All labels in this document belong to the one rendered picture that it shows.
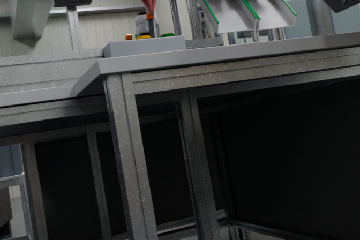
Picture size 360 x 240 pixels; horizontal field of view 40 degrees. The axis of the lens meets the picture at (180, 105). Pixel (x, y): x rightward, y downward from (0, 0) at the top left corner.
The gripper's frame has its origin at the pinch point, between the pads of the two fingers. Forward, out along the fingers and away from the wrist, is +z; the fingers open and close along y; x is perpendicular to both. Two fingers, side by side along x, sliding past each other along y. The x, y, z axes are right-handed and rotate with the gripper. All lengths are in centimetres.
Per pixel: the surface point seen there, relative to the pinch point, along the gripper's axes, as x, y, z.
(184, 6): -724, -340, -197
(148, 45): 16.1, 8.5, 12.8
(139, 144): 48, 24, 37
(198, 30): -12.0, -19.9, 4.1
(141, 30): -6.1, 2.1, 3.9
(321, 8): -66, -116, -14
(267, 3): -9.3, -46.7, -3.1
